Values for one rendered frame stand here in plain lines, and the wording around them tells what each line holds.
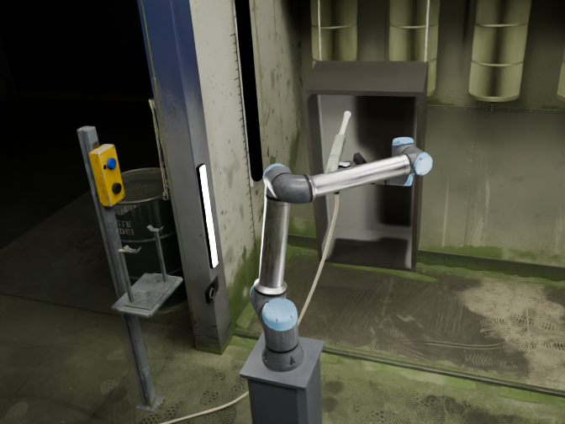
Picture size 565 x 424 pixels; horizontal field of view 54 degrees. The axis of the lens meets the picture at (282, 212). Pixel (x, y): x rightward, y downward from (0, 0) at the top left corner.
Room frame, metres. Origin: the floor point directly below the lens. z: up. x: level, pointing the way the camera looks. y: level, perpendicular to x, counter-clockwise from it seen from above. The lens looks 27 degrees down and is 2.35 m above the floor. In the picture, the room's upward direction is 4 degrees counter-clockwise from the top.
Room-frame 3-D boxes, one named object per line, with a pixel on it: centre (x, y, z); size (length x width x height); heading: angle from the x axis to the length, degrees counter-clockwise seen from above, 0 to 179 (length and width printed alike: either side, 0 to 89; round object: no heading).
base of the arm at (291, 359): (1.92, 0.04, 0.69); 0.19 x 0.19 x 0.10
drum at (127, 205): (3.44, 0.95, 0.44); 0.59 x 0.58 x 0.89; 50
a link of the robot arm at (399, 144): (2.26, -0.55, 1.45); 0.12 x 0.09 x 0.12; 16
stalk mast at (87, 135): (2.33, 0.83, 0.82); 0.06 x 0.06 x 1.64; 69
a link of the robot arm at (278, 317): (1.92, 0.04, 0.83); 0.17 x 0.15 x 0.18; 16
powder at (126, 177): (3.44, 0.95, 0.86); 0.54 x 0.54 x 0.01
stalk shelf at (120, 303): (2.28, 0.70, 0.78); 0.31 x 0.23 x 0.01; 159
